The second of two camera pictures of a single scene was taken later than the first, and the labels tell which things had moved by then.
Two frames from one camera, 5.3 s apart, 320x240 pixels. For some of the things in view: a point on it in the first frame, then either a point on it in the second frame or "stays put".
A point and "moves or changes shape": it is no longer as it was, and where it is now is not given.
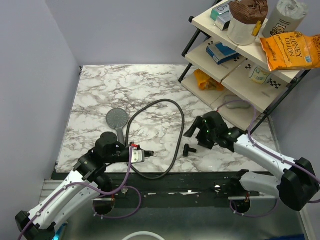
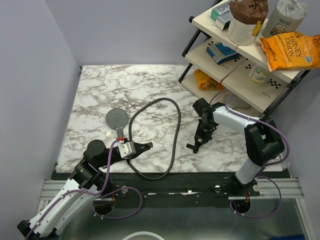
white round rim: [143, 233] stays put
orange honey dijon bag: [291, 51] stays put
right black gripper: [202, 142] -> [199, 134]
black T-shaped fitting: [187, 149] moves or changes shape
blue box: [221, 53] stays put
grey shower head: [117, 118] stays put
